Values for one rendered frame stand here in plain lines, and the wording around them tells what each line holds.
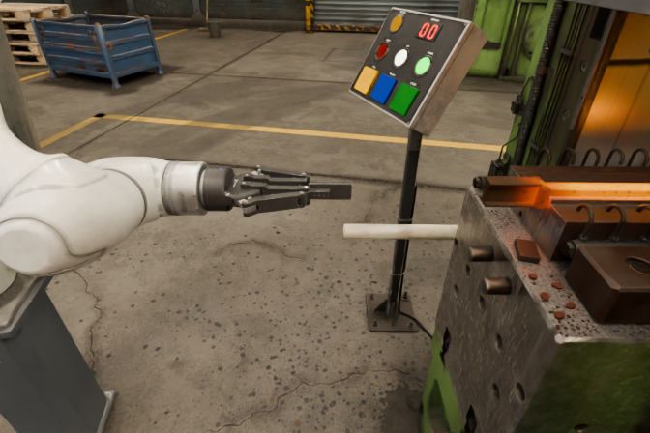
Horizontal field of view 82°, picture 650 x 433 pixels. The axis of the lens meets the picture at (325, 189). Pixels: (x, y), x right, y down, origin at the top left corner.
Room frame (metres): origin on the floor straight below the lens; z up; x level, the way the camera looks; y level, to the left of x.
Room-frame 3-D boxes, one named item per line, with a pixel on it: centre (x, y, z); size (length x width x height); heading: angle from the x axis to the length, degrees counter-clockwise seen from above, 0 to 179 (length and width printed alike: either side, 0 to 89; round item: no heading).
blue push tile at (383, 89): (1.05, -0.17, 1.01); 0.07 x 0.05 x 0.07; 24
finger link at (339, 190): (0.52, -0.01, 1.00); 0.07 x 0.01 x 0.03; 89
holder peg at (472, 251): (0.51, -0.28, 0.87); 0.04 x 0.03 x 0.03; 89
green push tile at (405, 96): (0.96, -0.21, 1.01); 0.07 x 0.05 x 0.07; 24
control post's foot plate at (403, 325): (1.10, -0.29, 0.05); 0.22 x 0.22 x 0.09; 89
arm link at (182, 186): (0.53, 0.22, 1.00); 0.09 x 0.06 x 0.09; 179
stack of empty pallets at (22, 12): (6.10, 4.61, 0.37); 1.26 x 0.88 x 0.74; 78
